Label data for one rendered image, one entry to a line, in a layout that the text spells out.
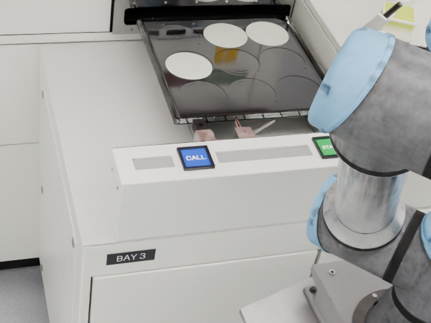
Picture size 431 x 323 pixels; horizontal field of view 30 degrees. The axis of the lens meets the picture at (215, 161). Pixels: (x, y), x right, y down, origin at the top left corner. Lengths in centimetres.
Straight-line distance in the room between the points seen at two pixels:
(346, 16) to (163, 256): 74
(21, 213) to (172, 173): 94
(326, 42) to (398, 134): 107
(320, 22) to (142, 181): 70
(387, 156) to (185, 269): 79
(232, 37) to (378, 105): 109
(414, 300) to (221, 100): 65
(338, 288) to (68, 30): 90
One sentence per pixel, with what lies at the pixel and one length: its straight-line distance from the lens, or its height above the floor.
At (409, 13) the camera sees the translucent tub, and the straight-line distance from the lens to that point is 184.
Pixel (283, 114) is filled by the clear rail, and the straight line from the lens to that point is 165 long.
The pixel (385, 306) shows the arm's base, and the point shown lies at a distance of 127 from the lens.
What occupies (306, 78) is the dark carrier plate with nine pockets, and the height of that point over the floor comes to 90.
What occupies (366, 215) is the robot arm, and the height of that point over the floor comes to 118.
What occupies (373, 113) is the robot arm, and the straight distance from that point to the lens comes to 79.
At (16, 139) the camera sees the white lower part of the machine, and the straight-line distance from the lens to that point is 207.
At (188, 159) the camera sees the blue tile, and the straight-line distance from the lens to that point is 140.
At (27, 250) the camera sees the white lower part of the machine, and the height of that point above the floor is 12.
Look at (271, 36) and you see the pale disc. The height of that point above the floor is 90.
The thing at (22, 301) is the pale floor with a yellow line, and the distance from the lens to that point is 240.
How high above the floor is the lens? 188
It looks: 41 degrees down
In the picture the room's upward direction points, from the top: 11 degrees clockwise
